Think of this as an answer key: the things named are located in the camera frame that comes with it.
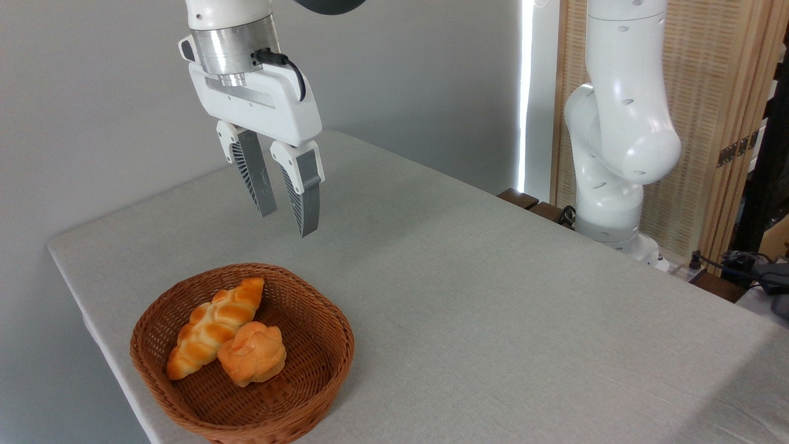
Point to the brown cardboard box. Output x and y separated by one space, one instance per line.
776 237

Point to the round bread bun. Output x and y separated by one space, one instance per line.
253 354

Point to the metal screen hinge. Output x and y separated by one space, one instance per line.
736 149

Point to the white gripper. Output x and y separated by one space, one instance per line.
271 105

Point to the bamboo folding screen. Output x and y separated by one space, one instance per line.
709 92

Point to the brown wicker basket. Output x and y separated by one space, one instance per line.
296 382

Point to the dark wooden block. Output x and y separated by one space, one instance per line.
518 198
547 213

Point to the long braided bread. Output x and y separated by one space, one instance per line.
206 327

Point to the grey tablecloth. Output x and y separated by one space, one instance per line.
493 339

